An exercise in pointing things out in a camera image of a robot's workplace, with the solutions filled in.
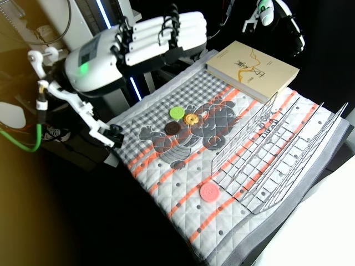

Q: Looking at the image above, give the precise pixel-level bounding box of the brown toy cookie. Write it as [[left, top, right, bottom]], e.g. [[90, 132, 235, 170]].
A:
[[164, 121, 182, 136]]

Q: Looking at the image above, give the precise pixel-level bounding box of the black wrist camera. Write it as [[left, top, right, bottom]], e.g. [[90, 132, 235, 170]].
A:
[[109, 124, 125, 148]]

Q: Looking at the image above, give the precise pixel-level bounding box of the pink toy cookie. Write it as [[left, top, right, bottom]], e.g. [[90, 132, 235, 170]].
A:
[[200, 181, 221, 202]]

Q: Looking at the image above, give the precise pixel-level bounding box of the thick green cable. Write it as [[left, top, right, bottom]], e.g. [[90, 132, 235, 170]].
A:
[[0, 123, 43, 152]]

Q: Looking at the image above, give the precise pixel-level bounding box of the yellow toy flower cookie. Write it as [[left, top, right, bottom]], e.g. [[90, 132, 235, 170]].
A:
[[183, 112, 199, 126]]

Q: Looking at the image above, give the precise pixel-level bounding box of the beige paperback book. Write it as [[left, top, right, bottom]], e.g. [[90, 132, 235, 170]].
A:
[[205, 40, 301, 104]]

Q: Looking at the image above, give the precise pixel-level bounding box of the wire dish rack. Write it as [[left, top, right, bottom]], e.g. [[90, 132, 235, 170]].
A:
[[211, 91, 349, 216]]

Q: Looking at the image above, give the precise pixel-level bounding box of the green toy cookie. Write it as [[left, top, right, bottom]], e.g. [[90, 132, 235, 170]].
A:
[[169, 106, 186, 120]]

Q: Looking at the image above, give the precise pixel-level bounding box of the quilt with printed bear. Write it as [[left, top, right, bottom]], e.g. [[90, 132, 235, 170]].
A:
[[106, 49, 352, 266]]

